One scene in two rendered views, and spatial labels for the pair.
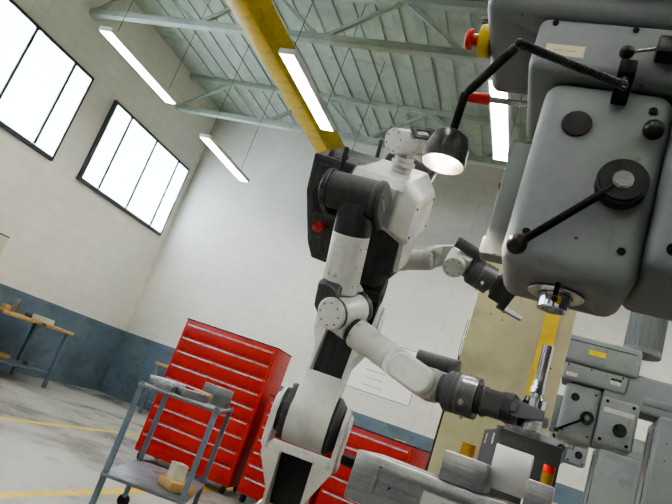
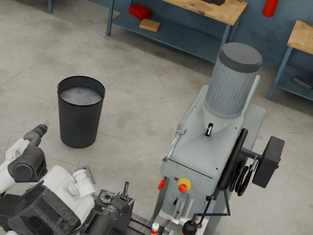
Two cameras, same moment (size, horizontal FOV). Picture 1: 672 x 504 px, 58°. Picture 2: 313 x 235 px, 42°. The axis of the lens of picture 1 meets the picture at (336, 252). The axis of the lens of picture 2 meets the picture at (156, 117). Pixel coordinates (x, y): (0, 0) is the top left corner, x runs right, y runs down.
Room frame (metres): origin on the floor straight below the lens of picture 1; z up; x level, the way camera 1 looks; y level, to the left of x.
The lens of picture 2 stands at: (1.29, 1.08, 3.14)
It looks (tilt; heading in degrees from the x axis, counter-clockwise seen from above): 40 degrees down; 264
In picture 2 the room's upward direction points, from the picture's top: 13 degrees clockwise
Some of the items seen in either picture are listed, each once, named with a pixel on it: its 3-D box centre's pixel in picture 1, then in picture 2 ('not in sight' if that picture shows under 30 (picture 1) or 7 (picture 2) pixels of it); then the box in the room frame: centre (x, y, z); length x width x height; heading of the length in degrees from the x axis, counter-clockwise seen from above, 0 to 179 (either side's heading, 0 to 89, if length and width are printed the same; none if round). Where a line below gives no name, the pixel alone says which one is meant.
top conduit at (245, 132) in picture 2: not in sight; (233, 156); (0.75, -0.33, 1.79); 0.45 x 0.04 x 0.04; 69
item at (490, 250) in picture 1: (507, 201); (179, 208); (0.94, -0.24, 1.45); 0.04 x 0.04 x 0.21; 69
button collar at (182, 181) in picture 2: (485, 41); (184, 184); (0.98, -0.13, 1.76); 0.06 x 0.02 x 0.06; 159
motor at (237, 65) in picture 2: not in sight; (232, 80); (0.81, -0.58, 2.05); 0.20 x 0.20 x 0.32
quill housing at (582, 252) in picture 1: (582, 202); (188, 190); (0.90, -0.35, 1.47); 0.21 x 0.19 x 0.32; 159
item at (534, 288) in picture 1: (555, 293); not in sight; (0.90, -0.35, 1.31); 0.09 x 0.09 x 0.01
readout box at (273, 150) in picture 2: not in sight; (269, 162); (0.48, -0.50, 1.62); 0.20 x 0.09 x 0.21; 69
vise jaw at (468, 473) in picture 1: (468, 472); not in sight; (0.91, -0.29, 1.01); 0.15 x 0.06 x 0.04; 156
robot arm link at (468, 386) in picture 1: (486, 403); (115, 209); (1.26, -0.40, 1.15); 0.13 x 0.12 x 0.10; 151
